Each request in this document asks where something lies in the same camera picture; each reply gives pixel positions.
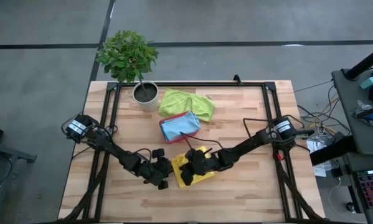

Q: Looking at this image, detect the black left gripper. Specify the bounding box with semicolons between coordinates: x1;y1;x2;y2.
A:
136;148;177;191

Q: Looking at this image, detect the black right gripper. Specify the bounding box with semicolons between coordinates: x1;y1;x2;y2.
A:
179;148;222;187

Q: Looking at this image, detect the yellow microfiber towel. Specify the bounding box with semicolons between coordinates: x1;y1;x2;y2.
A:
171;146;217;189

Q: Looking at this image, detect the teal blue microfiber towel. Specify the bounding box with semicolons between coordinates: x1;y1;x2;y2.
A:
160;111;202;142

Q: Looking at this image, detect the green microfiber towel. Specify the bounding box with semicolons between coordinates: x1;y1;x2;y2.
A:
158;88;216;123

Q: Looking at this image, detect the pink plastic bin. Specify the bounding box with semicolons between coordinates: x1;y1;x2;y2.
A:
159;111;202;145

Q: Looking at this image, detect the green plant in white pot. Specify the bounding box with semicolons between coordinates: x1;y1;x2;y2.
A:
95;29;160;113

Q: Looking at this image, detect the white paper sheet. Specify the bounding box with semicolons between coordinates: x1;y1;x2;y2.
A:
306;137;338;179

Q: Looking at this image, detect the black beam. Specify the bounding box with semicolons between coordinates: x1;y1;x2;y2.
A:
309;136;357;166

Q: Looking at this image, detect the grey side table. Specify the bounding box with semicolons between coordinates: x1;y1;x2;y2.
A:
0;139;37;224

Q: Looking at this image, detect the grey desk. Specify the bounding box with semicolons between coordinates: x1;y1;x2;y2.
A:
331;67;373;156

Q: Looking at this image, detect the small teal box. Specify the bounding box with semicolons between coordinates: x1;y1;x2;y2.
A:
359;76;373;90

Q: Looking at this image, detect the black pole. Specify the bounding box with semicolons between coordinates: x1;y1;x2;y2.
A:
343;43;373;81

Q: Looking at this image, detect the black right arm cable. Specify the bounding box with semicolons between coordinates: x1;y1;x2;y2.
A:
179;117;277;153

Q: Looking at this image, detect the black metal rig frame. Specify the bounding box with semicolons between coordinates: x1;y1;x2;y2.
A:
60;81;327;224

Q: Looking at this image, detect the grey floor cable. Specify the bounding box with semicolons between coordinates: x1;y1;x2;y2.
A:
293;79;334;93

